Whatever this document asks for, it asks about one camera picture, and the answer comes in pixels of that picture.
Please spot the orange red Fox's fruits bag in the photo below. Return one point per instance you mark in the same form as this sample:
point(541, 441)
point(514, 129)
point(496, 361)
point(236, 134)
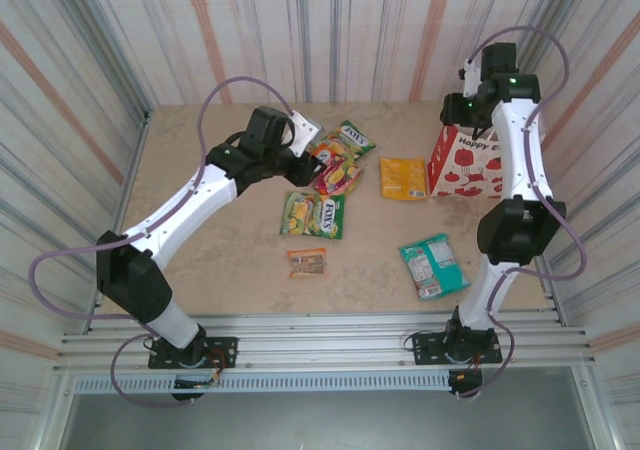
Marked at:
point(340, 177)

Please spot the green Fox's candy bag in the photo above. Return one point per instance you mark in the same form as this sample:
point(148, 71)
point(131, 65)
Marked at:
point(310, 215)

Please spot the green Fox's spring tea bag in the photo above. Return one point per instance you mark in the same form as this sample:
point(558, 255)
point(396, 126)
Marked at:
point(356, 140)

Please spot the white red printed paper bag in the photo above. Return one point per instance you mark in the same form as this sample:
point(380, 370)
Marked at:
point(460, 170)

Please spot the yellow snack packet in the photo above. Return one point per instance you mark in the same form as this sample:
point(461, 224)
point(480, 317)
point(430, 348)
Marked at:
point(402, 177)

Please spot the small orange snack packet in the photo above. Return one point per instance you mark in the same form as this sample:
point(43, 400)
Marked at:
point(307, 264)

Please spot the teal snack packet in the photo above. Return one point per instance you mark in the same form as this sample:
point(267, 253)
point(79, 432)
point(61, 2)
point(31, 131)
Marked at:
point(432, 267)

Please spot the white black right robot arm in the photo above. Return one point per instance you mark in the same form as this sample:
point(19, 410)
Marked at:
point(520, 160)

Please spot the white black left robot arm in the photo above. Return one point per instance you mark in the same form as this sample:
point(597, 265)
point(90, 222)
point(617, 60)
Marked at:
point(170, 210)

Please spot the grey metal sheet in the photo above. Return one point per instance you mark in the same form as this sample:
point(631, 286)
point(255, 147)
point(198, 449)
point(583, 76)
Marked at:
point(320, 425)

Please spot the aluminium rail frame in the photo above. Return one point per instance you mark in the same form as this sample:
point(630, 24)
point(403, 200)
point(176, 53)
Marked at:
point(320, 340)

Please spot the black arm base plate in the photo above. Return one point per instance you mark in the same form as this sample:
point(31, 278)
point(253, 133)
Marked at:
point(225, 350)
point(425, 347)

